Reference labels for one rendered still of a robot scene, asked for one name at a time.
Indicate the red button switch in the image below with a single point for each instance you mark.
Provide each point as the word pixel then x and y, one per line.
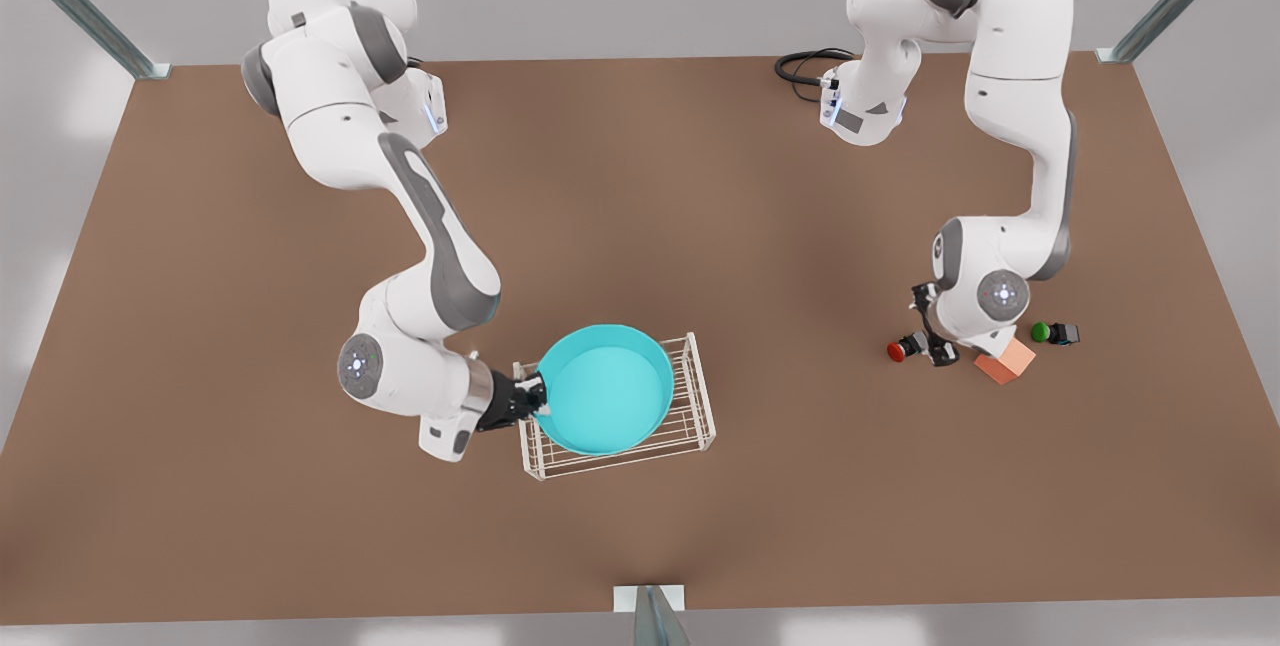
pixel 906 347

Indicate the turquoise plate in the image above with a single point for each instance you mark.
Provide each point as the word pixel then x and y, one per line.
pixel 605 389

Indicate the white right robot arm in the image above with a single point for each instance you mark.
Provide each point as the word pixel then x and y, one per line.
pixel 340 126

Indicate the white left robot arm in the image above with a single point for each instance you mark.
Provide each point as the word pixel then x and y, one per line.
pixel 1020 36

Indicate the orange cube block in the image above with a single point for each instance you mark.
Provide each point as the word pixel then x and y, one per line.
pixel 1006 362

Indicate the green button switch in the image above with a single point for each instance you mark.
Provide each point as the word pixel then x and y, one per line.
pixel 1054 332

